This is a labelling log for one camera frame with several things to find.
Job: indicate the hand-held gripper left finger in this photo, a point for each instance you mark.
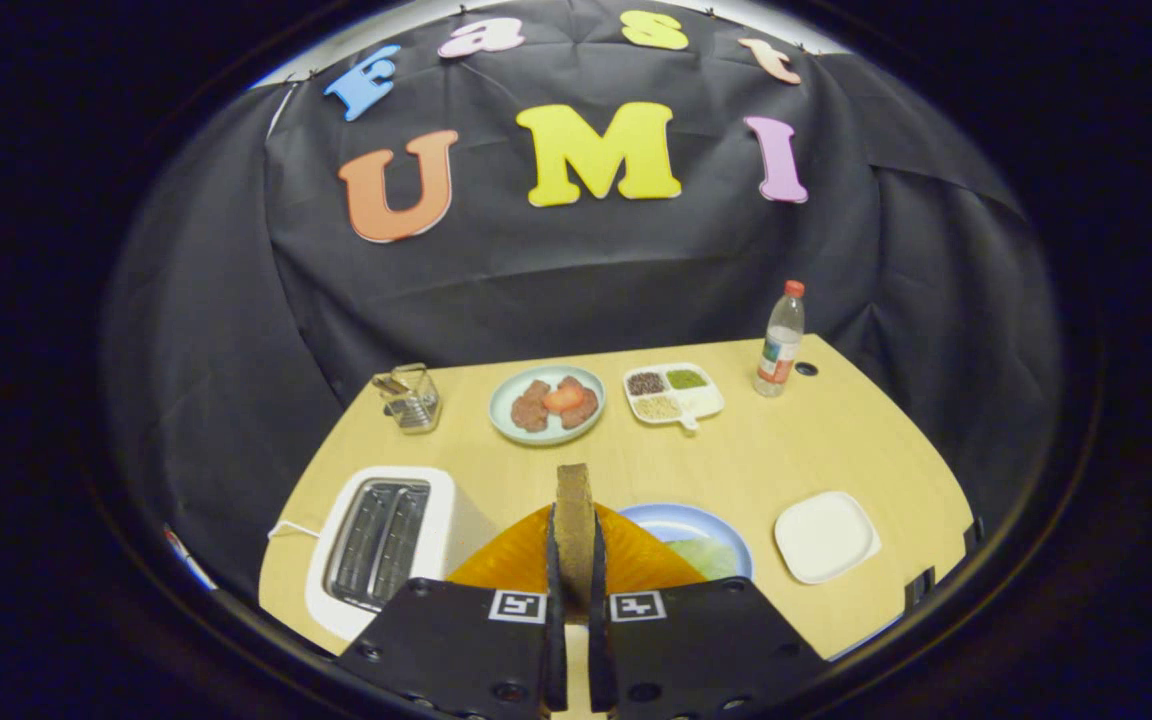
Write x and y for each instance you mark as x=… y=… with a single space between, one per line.
x=556 y=640

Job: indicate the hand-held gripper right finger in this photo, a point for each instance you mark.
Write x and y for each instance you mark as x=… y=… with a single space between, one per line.
x=598 y=650

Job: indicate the brown bread slice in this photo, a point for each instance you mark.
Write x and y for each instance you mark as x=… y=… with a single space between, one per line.
x=574 y=540

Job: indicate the green lettuce leaf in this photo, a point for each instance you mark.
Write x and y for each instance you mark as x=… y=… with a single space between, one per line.
x=711 y=558

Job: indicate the white toaster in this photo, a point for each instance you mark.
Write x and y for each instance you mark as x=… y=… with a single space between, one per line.
x=461 y=530

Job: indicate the blue plate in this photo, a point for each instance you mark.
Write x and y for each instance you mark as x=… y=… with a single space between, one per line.
x=676 y=520

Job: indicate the pale green plate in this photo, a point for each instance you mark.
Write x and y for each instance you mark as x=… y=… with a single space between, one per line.
x=536 y=436

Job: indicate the brown meat patty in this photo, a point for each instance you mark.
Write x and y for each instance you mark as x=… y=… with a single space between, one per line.
x=584 y=410
x=529 y=410

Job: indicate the red tomato slice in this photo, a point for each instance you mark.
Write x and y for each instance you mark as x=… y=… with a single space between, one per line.
x=563 y=398

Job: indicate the beige beans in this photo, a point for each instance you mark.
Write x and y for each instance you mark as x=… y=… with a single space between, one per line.
x=656 y=407

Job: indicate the small white square plate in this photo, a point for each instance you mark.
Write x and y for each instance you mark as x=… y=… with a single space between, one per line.
x=826 y=535

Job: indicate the white divided dish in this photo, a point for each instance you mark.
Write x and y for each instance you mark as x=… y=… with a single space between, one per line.
x=706 y=402

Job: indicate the dark brown beans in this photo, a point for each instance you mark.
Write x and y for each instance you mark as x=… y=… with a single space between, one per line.
x=646 y=383

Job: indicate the green seasoning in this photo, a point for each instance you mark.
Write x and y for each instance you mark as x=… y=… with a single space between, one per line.
x=686 y=379

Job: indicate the clear bottle with red cap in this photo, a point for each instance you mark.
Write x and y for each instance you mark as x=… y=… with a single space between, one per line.
x=779 y=350

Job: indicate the black table grommet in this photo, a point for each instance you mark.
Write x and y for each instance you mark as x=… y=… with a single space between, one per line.
x=806 y=368

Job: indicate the black backdrop cloth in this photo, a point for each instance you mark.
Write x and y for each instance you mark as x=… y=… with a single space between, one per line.
x=586 y=270

